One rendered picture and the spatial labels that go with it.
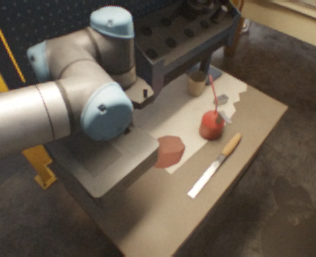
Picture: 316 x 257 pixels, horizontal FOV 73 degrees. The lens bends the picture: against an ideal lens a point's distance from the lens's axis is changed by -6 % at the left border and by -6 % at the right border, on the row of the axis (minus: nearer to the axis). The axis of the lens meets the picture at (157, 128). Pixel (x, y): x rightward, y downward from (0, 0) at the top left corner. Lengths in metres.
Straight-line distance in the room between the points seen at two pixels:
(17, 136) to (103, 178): 0.27
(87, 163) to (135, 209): 0.26
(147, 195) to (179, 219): 0.12
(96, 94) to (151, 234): 0.51
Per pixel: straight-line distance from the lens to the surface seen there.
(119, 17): 0.42
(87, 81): 0.31
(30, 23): 0.61
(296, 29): 1.56
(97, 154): 0.55
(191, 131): 0.90
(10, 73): 0.63
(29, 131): 0.29
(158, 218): 0.73
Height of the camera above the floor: 1.64
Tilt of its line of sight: 51 degrees down
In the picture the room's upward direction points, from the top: 3 degrees clockwise
